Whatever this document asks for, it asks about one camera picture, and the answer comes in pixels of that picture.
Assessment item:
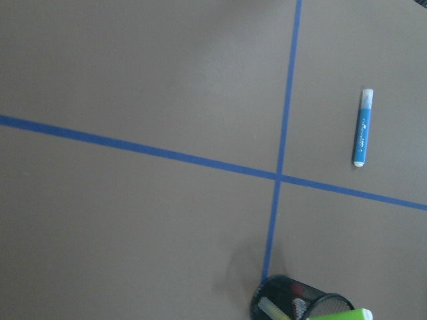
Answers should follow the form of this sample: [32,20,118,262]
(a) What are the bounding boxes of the blue marker pen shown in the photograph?
[353,88,374,167]

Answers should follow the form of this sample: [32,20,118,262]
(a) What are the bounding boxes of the red capped white marker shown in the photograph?
[290,283,308,319]

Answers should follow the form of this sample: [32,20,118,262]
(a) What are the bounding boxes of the black mesh pen holder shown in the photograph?
[250,275,354,319]

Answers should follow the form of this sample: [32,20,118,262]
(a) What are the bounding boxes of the yellow marker pen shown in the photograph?
[258,297,290,320]

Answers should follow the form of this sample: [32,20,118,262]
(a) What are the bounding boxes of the green marker pen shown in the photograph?
[309,309,374,320]

